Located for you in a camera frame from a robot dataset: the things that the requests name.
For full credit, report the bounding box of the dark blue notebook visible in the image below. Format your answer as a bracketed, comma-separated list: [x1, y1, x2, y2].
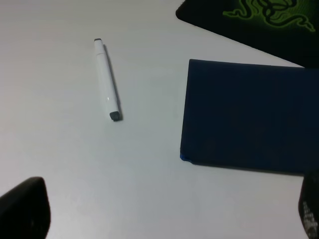
[180, 59, 319, 175]

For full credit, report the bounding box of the white marker pen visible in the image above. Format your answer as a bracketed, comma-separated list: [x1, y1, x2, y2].
[94, 38, 121, 121]

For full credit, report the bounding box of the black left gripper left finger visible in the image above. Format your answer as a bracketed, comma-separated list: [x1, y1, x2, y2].
[0, 177, 51, 239]

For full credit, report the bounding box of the black green mouse pad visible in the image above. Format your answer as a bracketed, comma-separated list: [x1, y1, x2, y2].
[175, 0, 319, 68]

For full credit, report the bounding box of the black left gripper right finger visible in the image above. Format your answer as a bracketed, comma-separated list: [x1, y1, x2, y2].
[298, 170, 319, 239]

